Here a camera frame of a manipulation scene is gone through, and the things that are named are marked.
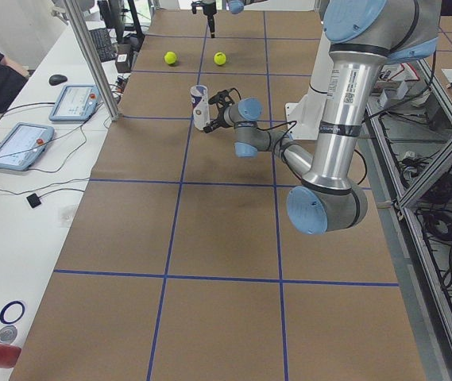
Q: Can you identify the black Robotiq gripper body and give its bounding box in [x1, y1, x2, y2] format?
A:
[211, 102, 230, 128]

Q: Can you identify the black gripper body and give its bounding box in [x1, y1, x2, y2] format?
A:
[191, 0, 217, 16]

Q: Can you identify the clear tennis ball can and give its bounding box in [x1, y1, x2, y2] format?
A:
[190, 84, 211, 131]

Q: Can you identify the yellow Roland Garros tennis ball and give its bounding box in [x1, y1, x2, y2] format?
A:
[214, 52, 227, 66]

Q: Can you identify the yellow Wilson tennis ball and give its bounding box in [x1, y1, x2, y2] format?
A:
[164, 51, 178, 66]

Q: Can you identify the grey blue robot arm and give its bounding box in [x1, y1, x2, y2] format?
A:
[204, 1, 442, 234]
[191, 0, 261, 38]

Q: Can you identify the black monitor stand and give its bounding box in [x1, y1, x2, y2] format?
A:
[96, 0, 145, 48]

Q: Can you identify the small black box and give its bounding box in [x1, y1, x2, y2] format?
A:
[115, 44, 133, 74]

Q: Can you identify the black keyboard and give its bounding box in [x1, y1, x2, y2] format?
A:
[89, 28, 116, 62]

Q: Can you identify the far blue teach pendant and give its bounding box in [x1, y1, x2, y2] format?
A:
[48, 84, 101, 123]

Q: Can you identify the blue teach pendant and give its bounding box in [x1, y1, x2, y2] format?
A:
[48, 84, 101, 123]
[0, 122, 55, 171]

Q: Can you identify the black computer mouse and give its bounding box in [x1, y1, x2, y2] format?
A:
[48, 74, 68, 86]

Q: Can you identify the near blue teach pendant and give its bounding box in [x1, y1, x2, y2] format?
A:
[0, 122, 55, 171]

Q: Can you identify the small black square puck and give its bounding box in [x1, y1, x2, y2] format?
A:
[26, 193, 41, 209]

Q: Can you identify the blue tape roll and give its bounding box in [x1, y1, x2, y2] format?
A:
[0, 300, 26, 325]

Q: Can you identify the silver metal can lid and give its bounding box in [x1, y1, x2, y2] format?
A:
[0, 325, 17, 344]

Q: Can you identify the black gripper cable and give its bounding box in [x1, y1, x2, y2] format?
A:
[225, 87, 369, 187]

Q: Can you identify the aluminium frame post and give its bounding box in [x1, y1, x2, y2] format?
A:
[56, 0, 120, 121]

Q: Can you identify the aluminium frame truss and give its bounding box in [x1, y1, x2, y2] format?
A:
[362, 15, 452, 381]

